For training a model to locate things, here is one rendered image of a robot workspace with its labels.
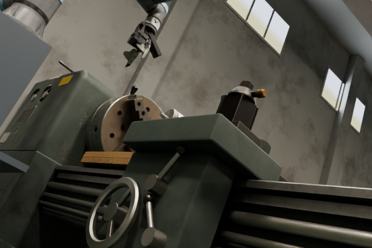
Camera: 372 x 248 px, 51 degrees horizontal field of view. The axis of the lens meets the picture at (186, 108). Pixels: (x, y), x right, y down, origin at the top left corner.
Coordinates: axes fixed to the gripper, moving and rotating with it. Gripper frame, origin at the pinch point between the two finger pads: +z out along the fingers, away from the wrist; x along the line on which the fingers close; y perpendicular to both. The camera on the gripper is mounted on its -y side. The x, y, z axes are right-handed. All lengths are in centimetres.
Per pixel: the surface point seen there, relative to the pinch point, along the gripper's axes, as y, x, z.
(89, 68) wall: -44, -296, -125
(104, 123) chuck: 3.9, 16.5, 36.8
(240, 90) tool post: -5, 76, 30
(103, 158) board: 5, 36, 54
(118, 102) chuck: 3.1, 16.6, 27.0
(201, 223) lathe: 3, 91, 69
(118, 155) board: 4, 44, 53
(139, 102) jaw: -2.9, 19.7, 23.2
